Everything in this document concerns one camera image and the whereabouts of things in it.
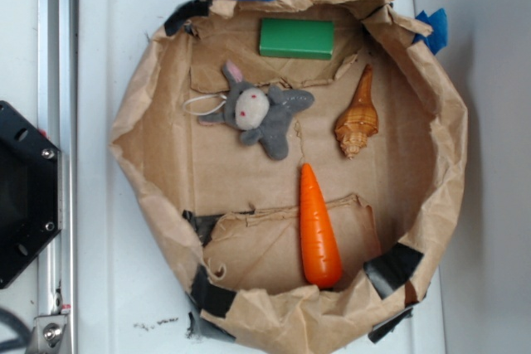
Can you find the brown paper bag bin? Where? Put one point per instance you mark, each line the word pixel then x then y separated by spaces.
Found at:
pixel 211 200

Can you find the black tape bottom right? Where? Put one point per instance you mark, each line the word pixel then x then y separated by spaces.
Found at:
pixel 391 270

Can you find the aluminium extrusion rail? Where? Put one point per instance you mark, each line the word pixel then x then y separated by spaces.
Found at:
pixel 57 66

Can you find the blue tape right piece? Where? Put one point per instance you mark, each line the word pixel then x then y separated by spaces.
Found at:
pixel 438 39

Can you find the brown conch shell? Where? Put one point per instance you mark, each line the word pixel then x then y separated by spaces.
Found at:
pixel 359 121

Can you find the metal corner bracket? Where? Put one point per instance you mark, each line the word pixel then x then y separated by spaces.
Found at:
pixel 48 334

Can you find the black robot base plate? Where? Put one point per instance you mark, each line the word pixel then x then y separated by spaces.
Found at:
pixel 29 193

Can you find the black tape bottom left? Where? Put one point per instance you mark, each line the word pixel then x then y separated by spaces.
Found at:
pixel 209 297

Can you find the green rectangular block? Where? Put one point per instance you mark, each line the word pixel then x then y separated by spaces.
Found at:
pixel 291 38

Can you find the grey plush bunny toy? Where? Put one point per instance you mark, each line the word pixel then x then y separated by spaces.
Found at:
pixel 262 116

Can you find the black tape top left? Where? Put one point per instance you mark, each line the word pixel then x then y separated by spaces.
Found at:
pixel 184 12

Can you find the orange plastic carrot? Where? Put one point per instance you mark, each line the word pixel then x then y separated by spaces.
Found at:
pixel 319 249

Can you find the black tape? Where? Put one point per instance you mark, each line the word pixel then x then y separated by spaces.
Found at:
pixel 184 12
pixel 209 297
pixel 391 270

